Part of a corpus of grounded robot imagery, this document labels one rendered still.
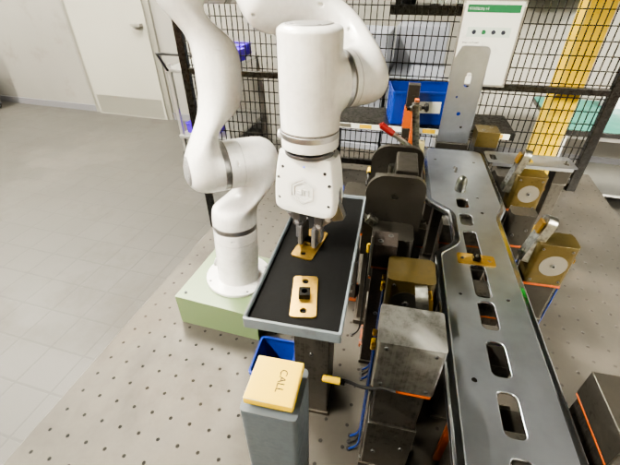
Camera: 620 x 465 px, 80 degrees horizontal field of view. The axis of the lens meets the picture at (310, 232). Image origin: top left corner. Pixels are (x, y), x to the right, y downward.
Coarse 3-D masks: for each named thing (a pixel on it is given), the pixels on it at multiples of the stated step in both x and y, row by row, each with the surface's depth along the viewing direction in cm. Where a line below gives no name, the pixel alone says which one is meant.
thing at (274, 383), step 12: (264, 360) 46; (276, 360) 46; (252, 372) 45; (264, 372) 45; (276, 372) 45; (288, 372) 45; (300, 372) 45; (252, 384) 44; (264, 384) 44; (276, 384) 44; (288, 384) 44; (300, 384) 45; (252, 396) 42; (264, 396) 42; (276, 396) 42; (288, 396) 42; (276, 408) 42; (288, 408) 41
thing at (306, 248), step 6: (324, 234) 67; (306, 240) 64; (324, 240) 66; (300, 246) 64; (306, 246) 64; (318, 246) 64; (294, 252) 63; (300, 252) 63; (306, 252) 63; (312, 252) 63; (306, 258) 62; (312, 258) 62
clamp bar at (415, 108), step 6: (414, 102) 114; (426, 102) 113; (408, 108) 115; (414, 108) 113; (420, 108) 113; (426, 108) 112; (414, 114) 114; (414, 120) 115; (414, 126) 116; (414, 132) 117; (414, 138) 118; (414, 144) 119
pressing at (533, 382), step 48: (432, 192) 112; (480, 192) 112; (480, 240) 93; (480, 336) 69; (528, 336) 69; (480, 384) 61; (528, 384) 61; (480, 432) 55; (528, 432) 55; (576, 432) 55
